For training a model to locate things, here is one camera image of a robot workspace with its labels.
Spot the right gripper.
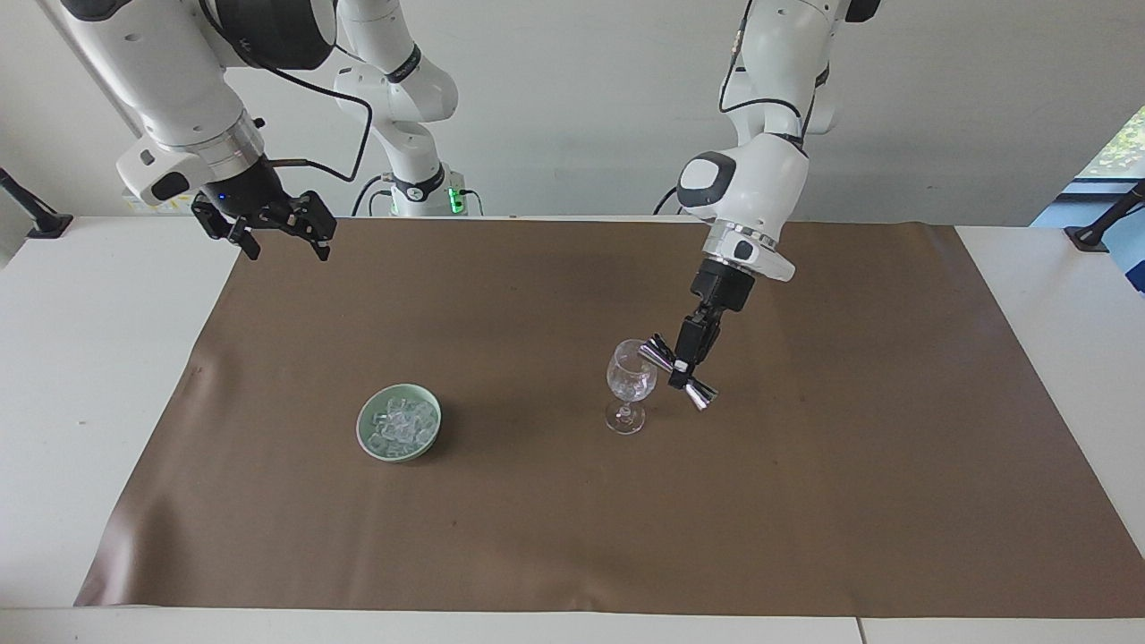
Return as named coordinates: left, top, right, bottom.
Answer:
left=191, top=157, right=339, bottom=263

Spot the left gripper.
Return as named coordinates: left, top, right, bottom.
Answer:
left=690, top=257, right=758, bottom=315

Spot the silver double jigger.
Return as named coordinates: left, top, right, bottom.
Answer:
left=636, top=335, right=720, bottom=412

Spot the clear wine glass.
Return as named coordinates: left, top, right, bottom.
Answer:
left=605, top=338, right=659, bottom=436

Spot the pale green bowl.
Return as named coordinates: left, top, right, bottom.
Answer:
left=356, top=383, right=443, bottom=464

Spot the black stand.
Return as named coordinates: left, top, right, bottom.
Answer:
left=1064, top=178, right=1145, bottom=254
left=0, top=167, right=74, bottom=239

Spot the window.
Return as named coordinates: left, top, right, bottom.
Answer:
left=1069, top=105, right=1145, bottom=185

